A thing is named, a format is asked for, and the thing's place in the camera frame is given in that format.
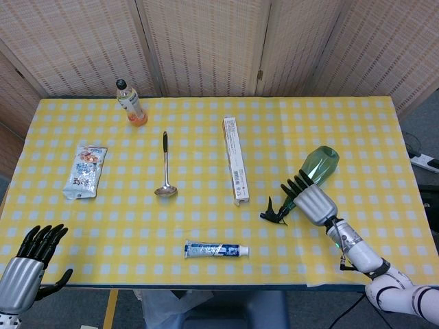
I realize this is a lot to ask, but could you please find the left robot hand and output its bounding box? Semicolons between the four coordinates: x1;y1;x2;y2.
0;223;74;315

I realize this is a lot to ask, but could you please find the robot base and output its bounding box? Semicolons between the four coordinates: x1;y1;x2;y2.
132;289;289;329

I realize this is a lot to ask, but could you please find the white power strip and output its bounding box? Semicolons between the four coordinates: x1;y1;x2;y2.
410;153;439;174

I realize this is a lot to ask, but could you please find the yellow white checkered tablecloth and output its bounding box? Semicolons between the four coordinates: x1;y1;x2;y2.
0;96;439;288

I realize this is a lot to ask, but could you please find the metal ladle black handle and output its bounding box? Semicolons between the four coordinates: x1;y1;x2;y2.
154;130;178;198

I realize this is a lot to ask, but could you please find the blue white toothpaste tube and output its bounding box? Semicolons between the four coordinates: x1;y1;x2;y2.
184;240;250;260

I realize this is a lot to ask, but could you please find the white snack packet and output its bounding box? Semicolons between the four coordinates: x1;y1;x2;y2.
62;145;108;200

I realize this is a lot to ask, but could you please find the green spray bottle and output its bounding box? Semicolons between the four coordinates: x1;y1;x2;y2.
259;145;340;227

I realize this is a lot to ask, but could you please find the long white toothpaste box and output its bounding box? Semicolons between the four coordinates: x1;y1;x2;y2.
222;117;250;207

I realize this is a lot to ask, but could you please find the orange juice bottle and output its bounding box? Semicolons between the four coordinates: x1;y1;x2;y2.
115;78;149;127

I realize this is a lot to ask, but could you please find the woven folding screen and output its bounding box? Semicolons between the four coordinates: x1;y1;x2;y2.
0;0;439;179

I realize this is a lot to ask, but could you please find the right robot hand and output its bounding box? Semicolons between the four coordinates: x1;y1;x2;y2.
280;173;338;227

